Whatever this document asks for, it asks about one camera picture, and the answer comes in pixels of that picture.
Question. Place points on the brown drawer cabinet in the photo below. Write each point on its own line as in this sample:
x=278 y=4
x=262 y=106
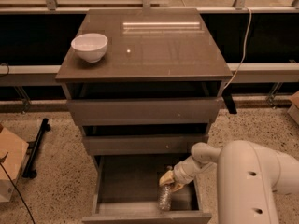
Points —
x=156 y=54

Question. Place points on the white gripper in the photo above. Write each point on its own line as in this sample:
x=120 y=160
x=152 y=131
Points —
x=181 y=173

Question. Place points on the top drawer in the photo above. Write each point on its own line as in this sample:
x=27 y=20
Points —
x=144 y=112

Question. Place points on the white ceramic bowl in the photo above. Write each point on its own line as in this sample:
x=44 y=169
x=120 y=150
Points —
x=90 y=47

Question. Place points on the cardboard box left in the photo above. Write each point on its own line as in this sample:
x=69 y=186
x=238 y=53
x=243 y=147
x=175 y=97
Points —
x=12 y=154

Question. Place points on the open bottom drawer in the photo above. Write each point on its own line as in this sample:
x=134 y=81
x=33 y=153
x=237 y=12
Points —
x=127 y=192

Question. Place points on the cardboard box right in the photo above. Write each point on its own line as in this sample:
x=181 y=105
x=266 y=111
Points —
x=293 y=111

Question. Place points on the cardboard box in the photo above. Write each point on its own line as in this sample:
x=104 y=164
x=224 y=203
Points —
x=293 y=111
x=12 y=154

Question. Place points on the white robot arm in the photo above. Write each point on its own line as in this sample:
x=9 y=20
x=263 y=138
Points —
x=248 y=175

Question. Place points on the clear plastic water bottle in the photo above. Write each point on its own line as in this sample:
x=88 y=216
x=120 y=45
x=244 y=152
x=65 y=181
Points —
x=165 y=197

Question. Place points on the middle drawer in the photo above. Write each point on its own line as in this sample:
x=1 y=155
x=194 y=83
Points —
x=144 y=144

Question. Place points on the metal window railing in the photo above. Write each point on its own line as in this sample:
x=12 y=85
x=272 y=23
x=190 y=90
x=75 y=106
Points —
x=243 y=72

